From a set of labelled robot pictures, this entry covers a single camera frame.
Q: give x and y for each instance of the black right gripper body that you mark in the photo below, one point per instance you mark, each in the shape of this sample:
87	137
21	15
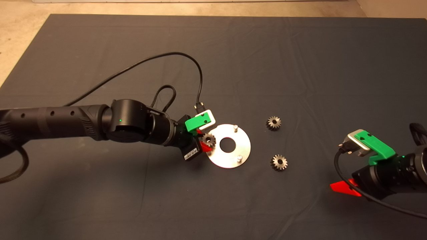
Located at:
383	178

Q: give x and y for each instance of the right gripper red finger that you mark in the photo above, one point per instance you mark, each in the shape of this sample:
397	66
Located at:
345	187

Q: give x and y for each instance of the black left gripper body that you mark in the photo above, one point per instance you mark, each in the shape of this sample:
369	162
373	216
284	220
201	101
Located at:
190	143

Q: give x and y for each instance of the small steel planetary gear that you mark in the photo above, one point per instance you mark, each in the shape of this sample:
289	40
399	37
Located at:
275	164
270	125
211	136

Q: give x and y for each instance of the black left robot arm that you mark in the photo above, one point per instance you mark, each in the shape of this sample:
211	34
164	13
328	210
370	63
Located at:
130	123

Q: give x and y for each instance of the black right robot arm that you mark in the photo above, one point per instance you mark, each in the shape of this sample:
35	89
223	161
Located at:
423	166

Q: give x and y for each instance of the round metal carrier plate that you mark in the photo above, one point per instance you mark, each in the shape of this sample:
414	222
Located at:
230	160

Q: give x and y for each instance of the dark grey table cloth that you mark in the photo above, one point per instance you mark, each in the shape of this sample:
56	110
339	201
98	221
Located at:
233	66

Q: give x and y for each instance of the green left camera mount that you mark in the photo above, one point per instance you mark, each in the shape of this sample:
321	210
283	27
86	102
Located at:
195	123

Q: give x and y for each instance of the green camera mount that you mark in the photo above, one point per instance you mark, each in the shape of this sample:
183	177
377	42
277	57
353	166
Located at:
378	148
195	123

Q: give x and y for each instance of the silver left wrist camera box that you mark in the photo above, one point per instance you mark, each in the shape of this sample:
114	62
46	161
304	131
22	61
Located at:
212	120

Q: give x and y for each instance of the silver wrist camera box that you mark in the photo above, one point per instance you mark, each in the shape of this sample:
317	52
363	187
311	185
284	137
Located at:
353	139
212	120

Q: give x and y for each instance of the green right camera mount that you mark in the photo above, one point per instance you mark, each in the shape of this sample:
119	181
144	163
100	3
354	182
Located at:
378	148

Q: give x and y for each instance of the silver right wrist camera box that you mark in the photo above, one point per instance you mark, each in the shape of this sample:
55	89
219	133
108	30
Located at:
353	139

